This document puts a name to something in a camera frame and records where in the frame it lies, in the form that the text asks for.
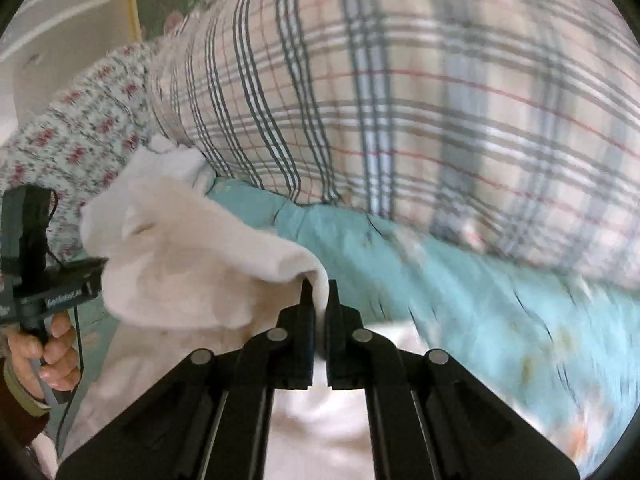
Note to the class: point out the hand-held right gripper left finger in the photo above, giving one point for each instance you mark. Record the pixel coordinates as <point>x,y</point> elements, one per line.
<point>306,340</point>

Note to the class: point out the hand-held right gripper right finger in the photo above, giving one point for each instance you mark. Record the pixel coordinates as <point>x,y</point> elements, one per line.
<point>334,340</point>

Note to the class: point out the large white garment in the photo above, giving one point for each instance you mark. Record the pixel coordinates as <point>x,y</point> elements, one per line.
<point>200,270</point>

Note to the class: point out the person's left forearm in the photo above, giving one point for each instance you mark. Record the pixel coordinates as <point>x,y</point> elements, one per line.
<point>20,410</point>

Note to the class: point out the person's left hand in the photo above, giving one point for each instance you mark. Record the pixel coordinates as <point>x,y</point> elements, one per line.
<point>60,360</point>

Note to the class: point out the teal floral bed sheet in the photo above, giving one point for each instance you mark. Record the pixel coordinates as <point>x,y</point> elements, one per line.
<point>475,310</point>

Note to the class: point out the floral pillow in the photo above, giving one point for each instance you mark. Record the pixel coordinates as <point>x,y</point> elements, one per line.
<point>75,130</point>

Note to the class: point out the small white folded garment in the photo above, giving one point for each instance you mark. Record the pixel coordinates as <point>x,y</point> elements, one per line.
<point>167,162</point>

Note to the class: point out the plaid pillow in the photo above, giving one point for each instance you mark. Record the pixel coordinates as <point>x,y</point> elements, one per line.
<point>400,110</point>

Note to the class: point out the white panelled cabinet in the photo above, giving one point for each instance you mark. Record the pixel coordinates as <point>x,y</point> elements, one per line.
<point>65,20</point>

